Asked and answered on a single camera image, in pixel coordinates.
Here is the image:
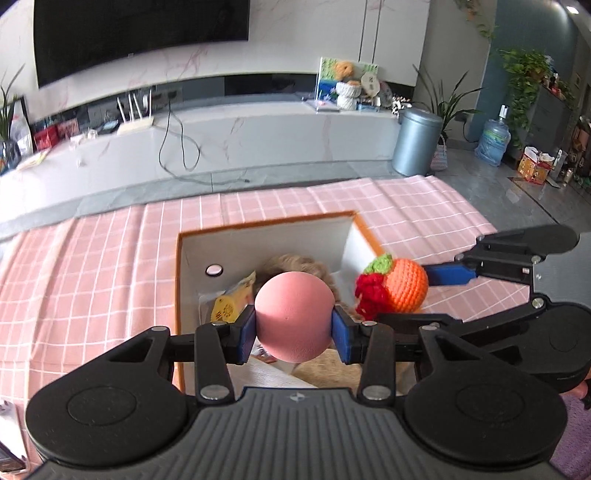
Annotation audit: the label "round paper fan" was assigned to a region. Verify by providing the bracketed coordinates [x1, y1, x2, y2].
[360, 71, 382, 97]

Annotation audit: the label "white router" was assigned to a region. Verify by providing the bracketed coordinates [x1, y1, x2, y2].
[116, 91, 155, 136]

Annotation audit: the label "long-leaf potted plant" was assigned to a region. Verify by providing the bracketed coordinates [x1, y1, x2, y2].
[412, 65, 483, 144]

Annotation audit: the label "white woven pot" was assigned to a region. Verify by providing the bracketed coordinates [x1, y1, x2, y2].
[335, 80, 362, 112]

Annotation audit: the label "pink foam ball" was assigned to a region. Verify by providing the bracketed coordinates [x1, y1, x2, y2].
[254, 271, 335, 363]

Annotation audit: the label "purple cloth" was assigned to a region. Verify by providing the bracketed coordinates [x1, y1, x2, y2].
[549, 392, 591, 480]

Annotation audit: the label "crocheted orange fruit toy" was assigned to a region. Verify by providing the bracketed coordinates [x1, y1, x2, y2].
[355, 254, 429, 320]

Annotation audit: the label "red gift box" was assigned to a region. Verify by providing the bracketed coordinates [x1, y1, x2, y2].
[517, 146, 561, 186]

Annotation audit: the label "black television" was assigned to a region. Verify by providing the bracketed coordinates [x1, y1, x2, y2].
[33, 0, 252, 89]

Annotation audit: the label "trailing green plant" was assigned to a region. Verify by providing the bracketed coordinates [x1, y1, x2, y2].
[499, 48, 552, 148]

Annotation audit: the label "hanging vine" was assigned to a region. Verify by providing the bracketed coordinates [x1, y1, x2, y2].
[455, 0, 497, 42]

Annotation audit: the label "fuzzy beige plush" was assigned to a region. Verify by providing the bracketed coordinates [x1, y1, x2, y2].
[259, 253, 340, 319]

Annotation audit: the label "black picture frame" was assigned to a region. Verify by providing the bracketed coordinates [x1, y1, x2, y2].
[9, 96, 35, 158]

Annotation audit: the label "woven handbag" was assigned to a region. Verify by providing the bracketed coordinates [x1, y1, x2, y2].
[430, 135, 450, 172]

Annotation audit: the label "painted picture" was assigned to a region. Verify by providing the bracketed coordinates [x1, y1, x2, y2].
[316, 56, 380, 109]

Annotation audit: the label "yellow papers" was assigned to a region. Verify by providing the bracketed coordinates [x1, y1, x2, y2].
[18, 150, 49, 171]

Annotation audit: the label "green plant in vase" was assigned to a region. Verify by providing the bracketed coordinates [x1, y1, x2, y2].
[0, 65, 26, 174]

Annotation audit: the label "tan knitted cloth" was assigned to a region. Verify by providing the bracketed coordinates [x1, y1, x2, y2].
[295, 348, 419, 397]

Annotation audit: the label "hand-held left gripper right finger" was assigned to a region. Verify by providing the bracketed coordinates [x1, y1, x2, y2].
[331, 306, 482, 408]

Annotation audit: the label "flat white book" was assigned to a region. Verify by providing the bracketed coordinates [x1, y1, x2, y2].
[302, 98, 340, 113]

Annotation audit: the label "grey cabinet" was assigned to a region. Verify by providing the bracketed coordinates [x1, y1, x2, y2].
[531, 85, 580, 153]

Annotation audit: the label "pink checked tablecloth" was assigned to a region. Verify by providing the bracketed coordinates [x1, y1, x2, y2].
[0, 174, 532, 462]

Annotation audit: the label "blue water jug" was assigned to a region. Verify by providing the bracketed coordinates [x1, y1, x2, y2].
[475, 104, 512, 167]

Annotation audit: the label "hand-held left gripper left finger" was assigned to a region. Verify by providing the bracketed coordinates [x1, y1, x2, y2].
[110, 304, 258, 407]

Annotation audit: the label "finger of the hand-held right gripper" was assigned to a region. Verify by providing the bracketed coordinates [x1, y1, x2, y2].
[421, 228, 544, 287]
[376, 298, 548, 357]

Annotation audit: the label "white marble television bench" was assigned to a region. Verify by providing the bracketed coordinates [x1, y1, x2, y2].
[0, 99, 402, 217]

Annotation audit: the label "yellow soft toy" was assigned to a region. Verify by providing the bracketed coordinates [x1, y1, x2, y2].
[210, 271, 257, 324]

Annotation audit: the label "grey-blue metal trash can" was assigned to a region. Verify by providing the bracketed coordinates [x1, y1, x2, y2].
[392, 107, 444, 177]

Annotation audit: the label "black cable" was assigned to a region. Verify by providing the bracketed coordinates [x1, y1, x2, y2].
[159, 99, 252, 183]

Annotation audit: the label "orange-rimmed white box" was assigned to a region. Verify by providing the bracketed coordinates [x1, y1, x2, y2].
[175, 211, 387, 398]

